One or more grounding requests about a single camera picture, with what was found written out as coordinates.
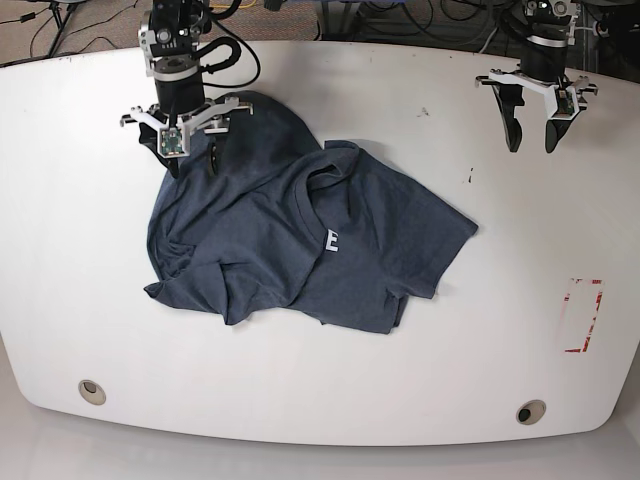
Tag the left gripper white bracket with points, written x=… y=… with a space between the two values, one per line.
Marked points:
x=508 y=88

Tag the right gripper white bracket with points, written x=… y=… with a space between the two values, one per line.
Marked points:
x=212 y=117

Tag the dark blue t-shirt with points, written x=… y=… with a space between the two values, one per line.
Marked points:
x=325 y=229

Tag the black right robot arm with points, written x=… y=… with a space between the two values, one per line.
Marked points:
x=182 y=42

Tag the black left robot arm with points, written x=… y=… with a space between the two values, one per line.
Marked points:
x=545 y=31

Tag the black tripod stand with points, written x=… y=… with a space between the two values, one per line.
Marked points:
x=61 y=12

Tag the red tape marking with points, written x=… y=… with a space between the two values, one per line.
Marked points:
x=579 y=313

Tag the left table grommet hole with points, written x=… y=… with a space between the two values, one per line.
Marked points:
x=92 y=392

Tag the table grommet hole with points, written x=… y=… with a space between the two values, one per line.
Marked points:
x=92 y=392
x=531 y=412

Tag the right table grommet hole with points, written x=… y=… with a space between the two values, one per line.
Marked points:
x=531 y=412

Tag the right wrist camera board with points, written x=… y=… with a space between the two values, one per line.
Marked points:
x=170 y=143

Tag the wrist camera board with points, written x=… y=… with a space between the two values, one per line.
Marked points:
x=565 y=104
x=170 y=143

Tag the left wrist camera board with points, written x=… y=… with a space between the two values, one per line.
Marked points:
x=565 y=104

